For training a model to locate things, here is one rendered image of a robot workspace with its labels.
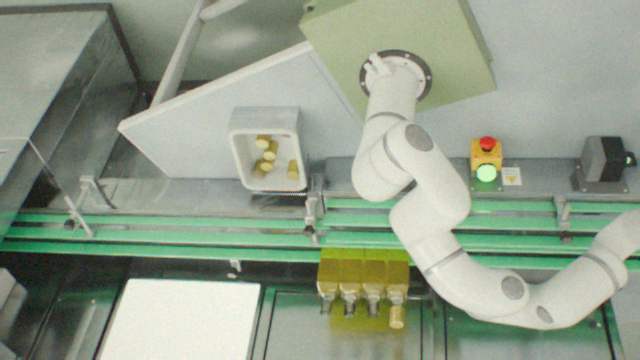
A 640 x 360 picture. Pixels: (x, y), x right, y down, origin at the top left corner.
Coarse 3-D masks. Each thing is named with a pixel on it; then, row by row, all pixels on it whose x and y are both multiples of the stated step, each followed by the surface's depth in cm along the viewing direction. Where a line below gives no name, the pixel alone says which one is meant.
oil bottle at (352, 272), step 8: (344, 248) 154; (352, 248) 154; (360, 248) 154; (344, 256) 152; (352, 256) 152; (360, 256) 152; (344, 264) 151; (352, 264) 151; (360, 264) 150; (344, 272) 149; (352, 272) 149; (360, 272) 149; (344, 280) 148; (352, 280) 147; (360, 280) 147; (344, 288) 146; (352, 288) 146; (360, 288) 147; (344, 296) 147; (360, 296) 148
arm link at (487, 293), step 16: (448, 256) 100; (464, 256) 102; (432, 272) 101; (448, 272) 100; (464, 272) 99; (480, 272) 99; (496, 272) 99; (512, 272) 100; (448, 288) 100; (464, 288) 98; (480, 288) 97; (496, 288) 97; (512, 288) 97; (464, 304) 98; (480, 304) 97; (496, 304) 96; (512, 304) 96
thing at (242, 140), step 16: (240, 128) 143; (256, 128) 142; (272, 128) 142; (240, 144) 151; (288, 144) 155; (240, 160) 152; (256, 160) 161; (288, 160) 159; (240, 176) 156; (272, 176) 160; (304, 176) 153
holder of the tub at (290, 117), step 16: (240, 112) 147; (256, 112) 147; (272, 112) 146; (288, 112) 145; (288, 128) 142; (304, 144) 155; (304, 160) 155; (256, 192) 165; (272, 192) 165; (288, 192) 164; (304, 192) 163
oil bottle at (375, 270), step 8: (368, 248) 153; (368, 256) 151; (376, 256) 151; (384, 256) 151; (368, 264) 150; (376, 264) 149; (384, 264) 149; (368, 272) 148; (376, 272) 148; (384, 272) 148; (368, 280) 146; (376, 280) 146; (384, 280) 146; (368, 288) 145; (376, 288) 145; (384, 288) 146; (368, 296) 146; (384, 296) 147
